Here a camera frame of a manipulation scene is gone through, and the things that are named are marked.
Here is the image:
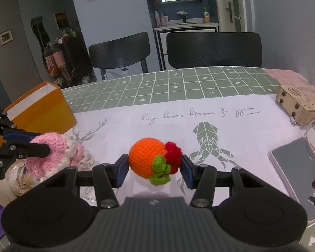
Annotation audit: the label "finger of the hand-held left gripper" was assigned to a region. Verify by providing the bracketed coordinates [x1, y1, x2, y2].
[0, 142, 52, 175]
[0, 106, 40, 143]

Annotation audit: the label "grey tablet pad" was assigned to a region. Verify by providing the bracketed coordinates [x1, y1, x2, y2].
[268, 137, 315, 202]

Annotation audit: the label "hanging pink storage bags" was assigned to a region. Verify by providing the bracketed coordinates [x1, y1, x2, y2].
[43, 42, 78, 85]

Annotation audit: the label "white glass panel door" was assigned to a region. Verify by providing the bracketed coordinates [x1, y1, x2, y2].
[220, 0, 247, 33]

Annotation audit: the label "pink white knitted hat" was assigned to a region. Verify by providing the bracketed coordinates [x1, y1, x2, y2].
[24, 133, 95, 182]

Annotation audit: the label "crochet orange with red berries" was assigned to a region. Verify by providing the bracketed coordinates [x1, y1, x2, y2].
[128, 137, 183, 187]

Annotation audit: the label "printed white table mat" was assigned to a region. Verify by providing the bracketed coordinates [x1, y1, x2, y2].
[67, 94, 314, 210]

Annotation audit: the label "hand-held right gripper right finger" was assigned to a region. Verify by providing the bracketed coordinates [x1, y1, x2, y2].
[180, 154, 269, 209]

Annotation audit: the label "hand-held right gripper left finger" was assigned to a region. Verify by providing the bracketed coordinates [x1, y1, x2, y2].
[50, 154, 129, 209]

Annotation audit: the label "small framed picture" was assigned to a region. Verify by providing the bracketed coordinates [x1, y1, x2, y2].
[0, 29, 14, 46]

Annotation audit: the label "black chair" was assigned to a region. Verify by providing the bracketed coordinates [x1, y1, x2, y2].
[88, 31, 151, 82]
[166, 32, 263, 70]

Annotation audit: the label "white shopping bag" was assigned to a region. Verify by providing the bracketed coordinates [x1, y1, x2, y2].
[104, 68, 131, 81]

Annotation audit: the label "black tall cabinet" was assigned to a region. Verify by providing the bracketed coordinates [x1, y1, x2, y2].
[62, 35, 96, 84]

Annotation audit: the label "wooden box with holes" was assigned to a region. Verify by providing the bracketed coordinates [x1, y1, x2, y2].
[275, 84, 315, 126]

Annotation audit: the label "curved wall mirror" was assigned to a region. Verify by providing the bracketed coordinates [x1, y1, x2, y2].
[30, 17, 49, 51]

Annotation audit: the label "black faucet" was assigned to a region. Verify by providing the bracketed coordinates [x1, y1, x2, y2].
[176, 10, 189, 24]

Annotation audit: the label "orange storage box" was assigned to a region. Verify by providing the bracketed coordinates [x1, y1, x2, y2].
[0, 81, 77, 149]

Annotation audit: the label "white sink cabinet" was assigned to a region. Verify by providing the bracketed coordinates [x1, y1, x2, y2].
[154, 22, 220, 71]

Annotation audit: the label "dark orange wall picture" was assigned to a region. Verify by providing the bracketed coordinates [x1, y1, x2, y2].
[54, 12, 68, 29]

